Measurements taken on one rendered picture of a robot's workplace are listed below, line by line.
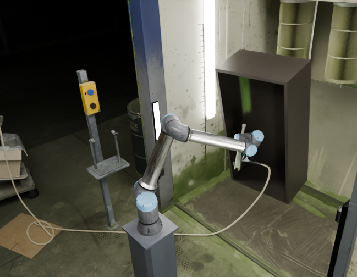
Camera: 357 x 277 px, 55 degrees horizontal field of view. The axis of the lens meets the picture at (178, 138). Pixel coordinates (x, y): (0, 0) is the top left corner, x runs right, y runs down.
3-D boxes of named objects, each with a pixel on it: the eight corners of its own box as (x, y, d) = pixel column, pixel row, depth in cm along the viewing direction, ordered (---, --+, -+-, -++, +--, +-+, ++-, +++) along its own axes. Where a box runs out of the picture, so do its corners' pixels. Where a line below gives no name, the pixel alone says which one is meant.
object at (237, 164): (260, 174, 277) (233, 166, 277) (258, 177, 280) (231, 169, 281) (265, 129, 306) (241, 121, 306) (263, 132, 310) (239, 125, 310)
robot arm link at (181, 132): (172, 126, 218) (261, 145, 241) (168, 118, 229) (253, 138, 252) (166, 142, 223) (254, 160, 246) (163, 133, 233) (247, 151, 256)
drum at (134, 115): (130, 161, 457) (121, 100, 415) (170, 151, 475) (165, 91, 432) (142, 185, 409) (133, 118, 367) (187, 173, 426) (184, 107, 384)
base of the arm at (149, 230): (147, 240, 244) (146, 230, 239) (132, 226, 256) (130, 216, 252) (168, 227, 254) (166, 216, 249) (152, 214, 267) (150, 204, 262)
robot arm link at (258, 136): (250, 129, 258) (263, 128, 260) (245, 138, 268) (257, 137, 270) (254, 139, 253) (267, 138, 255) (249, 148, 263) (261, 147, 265)
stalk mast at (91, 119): (113, 222, 355) (82, 68, 277) (116, 225, 351) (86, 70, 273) (108, 225, 352) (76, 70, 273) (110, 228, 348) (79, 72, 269)
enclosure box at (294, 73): (251, 158, 350) (240, 49, 279) (307, 179, 313) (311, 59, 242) (231, 179, 333) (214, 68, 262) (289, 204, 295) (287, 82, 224)
